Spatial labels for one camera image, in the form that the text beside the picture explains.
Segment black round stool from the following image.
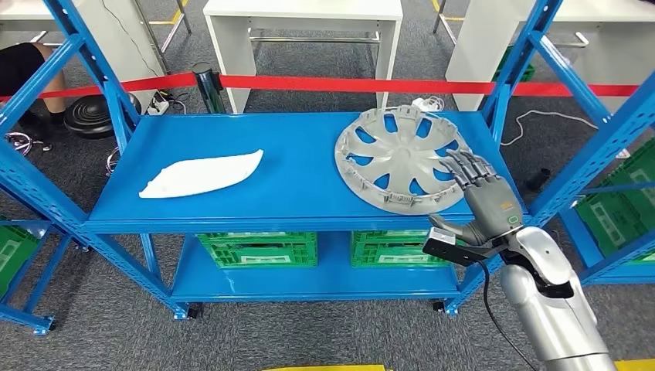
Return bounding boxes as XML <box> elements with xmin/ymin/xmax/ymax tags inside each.
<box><xmin>63</xmin><ymin>93</ymin><xmax>142</xmax><ymax>140</ymax></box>

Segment black stanchion post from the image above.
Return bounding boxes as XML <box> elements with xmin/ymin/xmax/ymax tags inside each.
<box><xmin>192</xmin><ymin>62</ymin><xmax>226</xmax><ymax>114</ymax></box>

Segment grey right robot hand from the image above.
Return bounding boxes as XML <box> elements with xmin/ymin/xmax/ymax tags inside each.
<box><xmin>429</xmin><ymin>149</ymin><xmax>524</xmax><ymax>247</ymax></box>

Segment blue metal shelf rack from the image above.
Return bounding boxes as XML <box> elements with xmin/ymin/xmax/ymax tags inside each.
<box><xmin>560</xmin><ymin>174</ymin><xmax>655</xmax><ymax>286</ymax></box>
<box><xmin>0</xmin><ymin>0</ymin><xmax>655</xmax><ymax>322</ymax></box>
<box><xmin>0</xmin><ymin>219</ymin><xmax>73</xmax><ymax>336</ymax></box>

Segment white floor cable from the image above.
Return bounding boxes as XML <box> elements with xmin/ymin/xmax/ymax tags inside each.
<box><xmin>500</xmin><ymin>108</ymin><xmax>631</xmax><ymax>160</ymax></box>

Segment metal table frame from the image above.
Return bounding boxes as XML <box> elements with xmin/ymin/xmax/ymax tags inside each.
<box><xmin>131</xmin><ymin>0</ymin><xmax>193</xmax><ymax>73</ymax></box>

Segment chrome stool base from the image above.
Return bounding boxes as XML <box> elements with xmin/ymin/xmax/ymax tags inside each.
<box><xmin>104</xmin><ymin>145</ymin><xmax>122</xmax><ymax>178</ymax></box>
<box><xmin>4</xmin><ymin>131</ymin><xmax>53</xmax><ymax>157</ymax></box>

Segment white power strip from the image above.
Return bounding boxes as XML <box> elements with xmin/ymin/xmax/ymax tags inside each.
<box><xmin>147</xmin><ymin>96</ymin><xmax>171</xmax><ymax>117</ymax></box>

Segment silver wheel hubcap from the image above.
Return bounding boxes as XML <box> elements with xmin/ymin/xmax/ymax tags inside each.
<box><xmin>334</xmin><ymin>104</ymin><xmax>474</xmax><ymax>216</ymax></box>

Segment black cylinder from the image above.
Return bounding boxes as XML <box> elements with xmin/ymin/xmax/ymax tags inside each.
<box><xmin>525</xmin><ymin>167</ymin><xmax>552</xmax><ymax>194</ymax></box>

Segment yellow floor tape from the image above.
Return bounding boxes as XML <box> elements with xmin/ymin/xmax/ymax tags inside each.
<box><xmin>613</xmin><ymin>359</ymin><xmax>655</xmax><ymax>371</ymax></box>
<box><xmin>431</xmin><ymin>0</ymin><xmax>470</xmax><ymax>24</ymax></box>
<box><xmin>147</xmin><ymin>0</ymin><xmax>192</xmax><ymax>26</ymax></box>

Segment yellow floor tape rectangle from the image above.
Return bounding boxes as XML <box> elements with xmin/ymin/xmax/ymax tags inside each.
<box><xmin>262</xmin><ymin>363</ymin><xmax>389</xmax><ymax>371</ymax></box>

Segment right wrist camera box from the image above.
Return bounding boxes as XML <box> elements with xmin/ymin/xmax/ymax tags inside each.
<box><xmin>422</xmin><ymin>226</ymin><xmax>508</xmax><ymax>268</ymax></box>

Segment white curved plastic part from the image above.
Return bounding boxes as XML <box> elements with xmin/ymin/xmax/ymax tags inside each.
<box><xmin>138</xmin><ymin>148</ymin><xmax>264</xmax><ymax>199</ymax></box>

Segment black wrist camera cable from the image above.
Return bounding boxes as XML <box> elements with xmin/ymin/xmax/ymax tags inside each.
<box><xmin>478</xmin><ymin>260</ymin><xmax>538</xmax><ymax>371</ymax></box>

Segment white power adapter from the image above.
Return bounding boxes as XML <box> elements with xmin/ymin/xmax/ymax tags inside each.
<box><xmin>410</xmin><ymin>95</ymin><xmax>446</xmax><ymax>114</ymax></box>

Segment red barrier tape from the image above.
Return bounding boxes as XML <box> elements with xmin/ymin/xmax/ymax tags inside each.
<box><xmin>0</xmin><ymin>72</ymin><xmax>640</xmax><ymax>102</ymax></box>

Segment person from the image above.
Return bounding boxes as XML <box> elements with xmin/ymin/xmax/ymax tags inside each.
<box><xmin>0</xmin><ymin>42</ymin><xmax>69</xmax><ymax>139</ymax></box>

